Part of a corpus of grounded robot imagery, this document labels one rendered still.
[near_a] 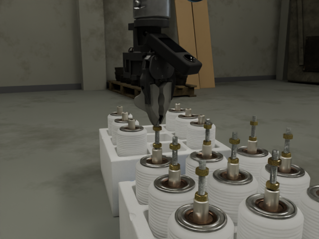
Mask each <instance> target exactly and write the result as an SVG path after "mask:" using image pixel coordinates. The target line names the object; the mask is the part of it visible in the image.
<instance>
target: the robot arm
mask: <svg viewBox="0 0 319 239"><path fill-rule="evenodd" d="M170 12H171V0H133V18H134V19H136V20H134V23H128V30H133V47H132V51H130V49H131V47H130V48H129V50H128V53H123V77H124V78H129V79H130V80H140V85H141V93H140V95H138V96H136V97H135V98H134V104H135V106H136V107H138V108H140V109H141V110H143V111H145V112H146V113H147V114H148V117H149V120H150V121H151V123H152V125H153V126H156V125H157V123H158V121H159V124H161V123H162V121H163V119H164V117H165V115H166V113H167V111H168V108H169V106H170V102H171V100H172V98H173V94H174V90H175V85H176V75H175V69H176V70H177V71H178V72H180V73H181V74H182V75H184V76H185V75H192V74H197V73H198V72H199V71H200V69H201V67H202V63H201V62H200V61H199V60H197V59H196V58H195V57H194V56H192V55H191V54H190V53H189V52H187V51H186V50H185V49H184V48H182V47H181V46H180V45H179V44H177V43H176V42H175V41H173V40H172V39H171V38H170V37H168V36H167V35H166V34H162V33H161V28H169V20H168V19H170ZM158 79H161V81H160V80H158ZM154 83H155V84H154Z"/></svg>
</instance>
